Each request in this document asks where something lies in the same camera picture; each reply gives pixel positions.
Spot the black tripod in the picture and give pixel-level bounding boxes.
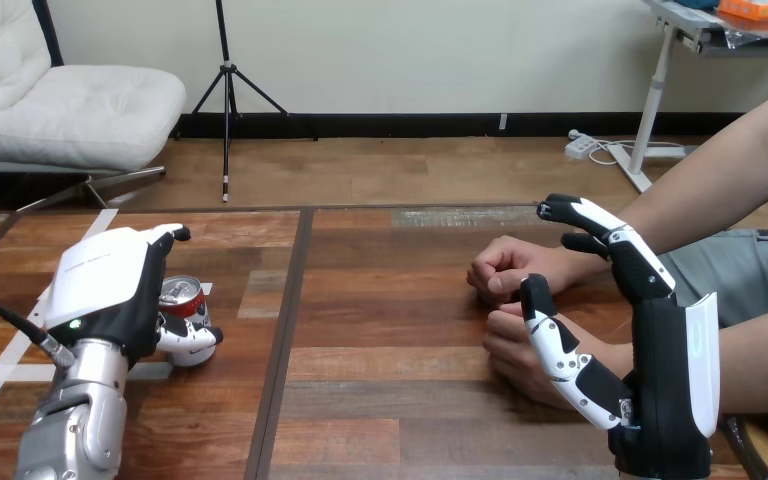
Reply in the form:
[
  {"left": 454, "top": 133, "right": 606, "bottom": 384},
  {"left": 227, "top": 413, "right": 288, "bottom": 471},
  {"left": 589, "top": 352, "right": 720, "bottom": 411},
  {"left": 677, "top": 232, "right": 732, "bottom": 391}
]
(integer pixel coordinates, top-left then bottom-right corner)
[{"left": 171, "top": 0, "right": 319, "bottom": 204}]

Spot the white desk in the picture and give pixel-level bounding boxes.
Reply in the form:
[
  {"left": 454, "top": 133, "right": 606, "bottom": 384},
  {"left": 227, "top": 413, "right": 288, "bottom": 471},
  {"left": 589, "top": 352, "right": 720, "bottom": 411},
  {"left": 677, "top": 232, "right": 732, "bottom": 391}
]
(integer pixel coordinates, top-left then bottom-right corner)
[{"left": 605, "top": 0, "right": 768, "bottom": 195}]

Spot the person's body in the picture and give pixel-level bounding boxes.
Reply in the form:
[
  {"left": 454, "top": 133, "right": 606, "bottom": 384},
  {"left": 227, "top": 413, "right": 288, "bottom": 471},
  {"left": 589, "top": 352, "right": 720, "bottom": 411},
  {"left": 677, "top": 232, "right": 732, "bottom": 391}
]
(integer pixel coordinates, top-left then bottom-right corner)
[{"left": 658, "top": 76, "right": 768, "bottom": 480}]

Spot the white power strip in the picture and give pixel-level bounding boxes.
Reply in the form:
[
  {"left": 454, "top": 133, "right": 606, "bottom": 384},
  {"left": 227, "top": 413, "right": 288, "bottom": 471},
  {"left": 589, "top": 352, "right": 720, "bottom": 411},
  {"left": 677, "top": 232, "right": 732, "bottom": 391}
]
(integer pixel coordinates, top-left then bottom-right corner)
[{"left": 564, "top": 129, "right": 599, "bottom": 161}]

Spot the black cable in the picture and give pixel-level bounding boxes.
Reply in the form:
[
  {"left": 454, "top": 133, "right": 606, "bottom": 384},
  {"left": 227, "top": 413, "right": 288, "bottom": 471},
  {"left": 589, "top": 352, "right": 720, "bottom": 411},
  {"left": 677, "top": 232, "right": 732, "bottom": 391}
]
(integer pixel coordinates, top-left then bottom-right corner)
[{"left": 0, "top": 299, "right": 77, "bottom": 370}]

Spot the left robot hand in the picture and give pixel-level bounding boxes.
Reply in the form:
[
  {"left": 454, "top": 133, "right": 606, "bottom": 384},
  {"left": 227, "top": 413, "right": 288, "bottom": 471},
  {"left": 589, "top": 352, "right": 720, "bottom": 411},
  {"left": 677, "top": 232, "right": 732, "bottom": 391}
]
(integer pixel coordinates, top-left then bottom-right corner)
[{"left": 42, "top": 223, "right": 225, "bottom": 370}]

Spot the white cushioned chair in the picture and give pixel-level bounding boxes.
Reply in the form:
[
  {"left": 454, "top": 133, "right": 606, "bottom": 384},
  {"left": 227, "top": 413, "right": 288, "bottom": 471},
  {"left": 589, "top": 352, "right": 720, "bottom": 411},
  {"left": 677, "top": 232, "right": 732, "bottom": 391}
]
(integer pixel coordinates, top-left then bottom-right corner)
[{"left": 0, "top": 0, "right": 188, "bottom": 213}]

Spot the person's hand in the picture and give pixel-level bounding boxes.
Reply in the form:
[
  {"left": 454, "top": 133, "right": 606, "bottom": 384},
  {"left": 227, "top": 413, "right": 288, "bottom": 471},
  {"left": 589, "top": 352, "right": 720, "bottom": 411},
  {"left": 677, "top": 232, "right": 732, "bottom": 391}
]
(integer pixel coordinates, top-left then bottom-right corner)
[
  {"left": 481, "top": 301, "right": 636, "bottom": 411},
  {"left": 466, "top": 235, "right": 618, "bottom": 308}
]

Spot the red and white drink can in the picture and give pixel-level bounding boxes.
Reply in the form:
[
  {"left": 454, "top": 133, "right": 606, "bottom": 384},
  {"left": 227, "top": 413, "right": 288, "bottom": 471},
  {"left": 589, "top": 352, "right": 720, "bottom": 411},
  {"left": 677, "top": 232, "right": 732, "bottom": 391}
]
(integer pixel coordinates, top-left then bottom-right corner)
[{"left": 157, "top": 275, "right": 217, "bottom": 368}]

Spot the orange thing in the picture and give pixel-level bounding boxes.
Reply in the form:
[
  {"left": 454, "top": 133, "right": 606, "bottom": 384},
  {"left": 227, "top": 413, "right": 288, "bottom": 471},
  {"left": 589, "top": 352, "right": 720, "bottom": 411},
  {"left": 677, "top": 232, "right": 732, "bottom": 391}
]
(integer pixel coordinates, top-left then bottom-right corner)
[{"left": 718, "top": 0, "right": 768, "bottom": 21}]

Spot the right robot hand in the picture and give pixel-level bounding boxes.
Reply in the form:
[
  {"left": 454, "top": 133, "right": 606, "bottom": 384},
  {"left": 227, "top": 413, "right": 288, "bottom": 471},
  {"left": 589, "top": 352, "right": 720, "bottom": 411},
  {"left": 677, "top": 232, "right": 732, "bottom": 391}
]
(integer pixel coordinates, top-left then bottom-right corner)
[{"left": 519, "top": 193, "right": 722, "bottom": 480}]

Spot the person's forearm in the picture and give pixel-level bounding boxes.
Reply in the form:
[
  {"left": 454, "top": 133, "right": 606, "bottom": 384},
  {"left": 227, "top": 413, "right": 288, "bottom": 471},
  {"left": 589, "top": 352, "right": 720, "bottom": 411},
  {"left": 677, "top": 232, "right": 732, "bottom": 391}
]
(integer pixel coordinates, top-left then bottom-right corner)
[
  {"left": 717, "top": 301, "right": 768, "bottom": 417},
  {"left": 612, "top": 95, "right": 768, "bottom": 268}
]

